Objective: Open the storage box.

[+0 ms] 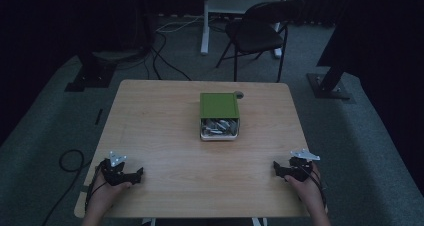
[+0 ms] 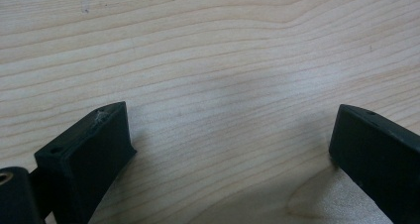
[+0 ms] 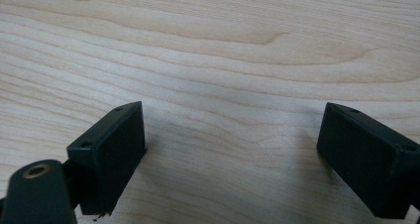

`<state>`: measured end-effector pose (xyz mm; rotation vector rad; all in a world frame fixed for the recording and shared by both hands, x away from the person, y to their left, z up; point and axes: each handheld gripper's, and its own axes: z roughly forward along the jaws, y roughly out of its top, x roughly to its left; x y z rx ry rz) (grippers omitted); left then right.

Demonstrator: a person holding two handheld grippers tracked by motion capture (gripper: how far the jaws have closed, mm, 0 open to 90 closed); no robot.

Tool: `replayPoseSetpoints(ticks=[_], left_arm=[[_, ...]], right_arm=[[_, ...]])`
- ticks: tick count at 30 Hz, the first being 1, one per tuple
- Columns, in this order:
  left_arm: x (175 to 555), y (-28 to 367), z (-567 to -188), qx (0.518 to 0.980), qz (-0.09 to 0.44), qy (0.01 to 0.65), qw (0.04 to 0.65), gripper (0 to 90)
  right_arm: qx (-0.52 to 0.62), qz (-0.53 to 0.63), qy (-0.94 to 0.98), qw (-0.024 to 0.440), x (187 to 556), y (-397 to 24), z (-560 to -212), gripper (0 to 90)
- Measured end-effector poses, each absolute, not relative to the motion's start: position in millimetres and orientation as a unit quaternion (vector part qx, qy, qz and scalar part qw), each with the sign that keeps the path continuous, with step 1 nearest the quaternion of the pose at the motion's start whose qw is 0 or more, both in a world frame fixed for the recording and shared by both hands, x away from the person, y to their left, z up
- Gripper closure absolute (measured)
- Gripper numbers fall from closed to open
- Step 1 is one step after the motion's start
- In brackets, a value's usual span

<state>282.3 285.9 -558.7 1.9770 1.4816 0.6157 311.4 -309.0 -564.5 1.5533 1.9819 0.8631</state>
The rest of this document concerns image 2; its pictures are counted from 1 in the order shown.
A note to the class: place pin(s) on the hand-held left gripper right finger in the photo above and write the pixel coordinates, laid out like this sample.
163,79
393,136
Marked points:
379,154

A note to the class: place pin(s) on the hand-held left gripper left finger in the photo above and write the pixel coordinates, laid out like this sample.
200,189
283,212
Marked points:
84,158

